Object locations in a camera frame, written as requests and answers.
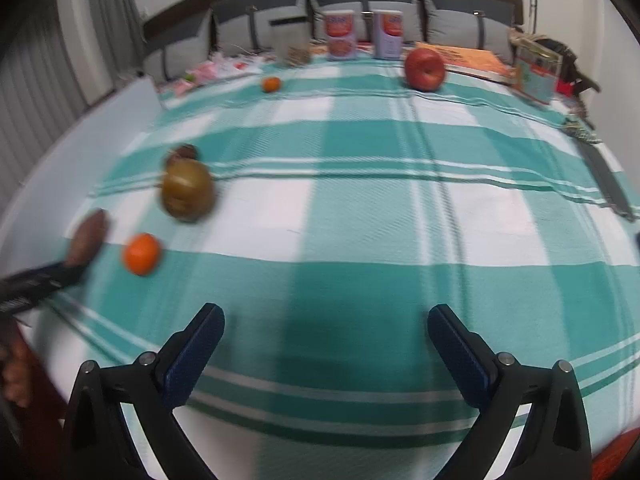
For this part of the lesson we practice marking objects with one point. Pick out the white cardboard box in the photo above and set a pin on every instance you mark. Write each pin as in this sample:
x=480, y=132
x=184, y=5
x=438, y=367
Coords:
x=45, y=206

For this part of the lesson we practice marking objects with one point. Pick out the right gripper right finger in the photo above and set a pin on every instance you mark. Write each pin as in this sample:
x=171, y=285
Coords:
x=555, y=442

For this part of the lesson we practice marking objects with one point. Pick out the orange stool cushion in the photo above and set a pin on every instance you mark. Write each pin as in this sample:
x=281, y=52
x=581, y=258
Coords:
x=620, y=459

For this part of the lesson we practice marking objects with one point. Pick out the orange label can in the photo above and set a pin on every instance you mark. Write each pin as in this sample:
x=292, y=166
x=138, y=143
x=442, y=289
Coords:
x=388, y=34
x=341, y=37

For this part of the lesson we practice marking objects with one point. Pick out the orange book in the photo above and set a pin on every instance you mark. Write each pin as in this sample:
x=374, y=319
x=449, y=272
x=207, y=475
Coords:
x=482, y=64

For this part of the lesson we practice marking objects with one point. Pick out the pink snack packet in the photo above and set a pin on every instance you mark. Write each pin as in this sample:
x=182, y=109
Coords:
x=211, y=72

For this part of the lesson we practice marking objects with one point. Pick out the right orange label can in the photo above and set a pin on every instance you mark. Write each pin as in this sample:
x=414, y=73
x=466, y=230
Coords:
x=388, y=34

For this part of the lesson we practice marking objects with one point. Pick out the far left grey cushion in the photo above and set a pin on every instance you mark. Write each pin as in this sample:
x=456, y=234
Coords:
x=178, y=49

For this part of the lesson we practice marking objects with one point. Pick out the red apple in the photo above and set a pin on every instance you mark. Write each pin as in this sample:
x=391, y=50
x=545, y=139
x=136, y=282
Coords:
x=424, y=69

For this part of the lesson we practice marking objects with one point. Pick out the purple sweet potato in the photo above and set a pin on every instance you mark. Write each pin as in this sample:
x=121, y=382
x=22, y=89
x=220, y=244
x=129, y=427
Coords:
x=88, y=239

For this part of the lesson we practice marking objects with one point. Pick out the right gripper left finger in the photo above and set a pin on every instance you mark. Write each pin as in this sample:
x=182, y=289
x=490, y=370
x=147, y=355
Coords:
x=97, y=441

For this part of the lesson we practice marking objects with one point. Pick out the teal plaid tablecloth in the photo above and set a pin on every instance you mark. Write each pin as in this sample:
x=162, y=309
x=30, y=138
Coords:
x=347, y=205

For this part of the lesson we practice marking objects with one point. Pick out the black bag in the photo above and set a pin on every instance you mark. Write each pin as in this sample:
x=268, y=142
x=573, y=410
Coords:
x=571, y=79

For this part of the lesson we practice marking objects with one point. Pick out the small tangerine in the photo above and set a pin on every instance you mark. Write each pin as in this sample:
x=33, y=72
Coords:
x=271, y=84

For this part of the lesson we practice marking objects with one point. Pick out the orange tangerine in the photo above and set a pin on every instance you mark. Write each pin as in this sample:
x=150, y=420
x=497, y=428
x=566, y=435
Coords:
x=142, y=254

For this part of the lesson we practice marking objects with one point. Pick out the clear box with colourful label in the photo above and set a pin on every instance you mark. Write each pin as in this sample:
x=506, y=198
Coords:
x=536, y=71

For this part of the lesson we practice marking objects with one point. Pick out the black smartphone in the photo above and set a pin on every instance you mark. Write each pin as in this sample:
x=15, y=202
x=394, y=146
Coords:
x=609, y=187

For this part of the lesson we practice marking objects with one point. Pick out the brown green pear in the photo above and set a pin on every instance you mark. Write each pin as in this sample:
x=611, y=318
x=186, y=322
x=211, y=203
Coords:
x=187, y=191

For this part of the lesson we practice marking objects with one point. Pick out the person's hand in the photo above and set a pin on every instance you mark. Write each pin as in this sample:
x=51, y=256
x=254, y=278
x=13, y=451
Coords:
x=16, y=372

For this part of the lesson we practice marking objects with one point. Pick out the left orange label can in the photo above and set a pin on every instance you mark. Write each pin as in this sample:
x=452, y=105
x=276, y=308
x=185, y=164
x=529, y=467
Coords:
x=341, y=37

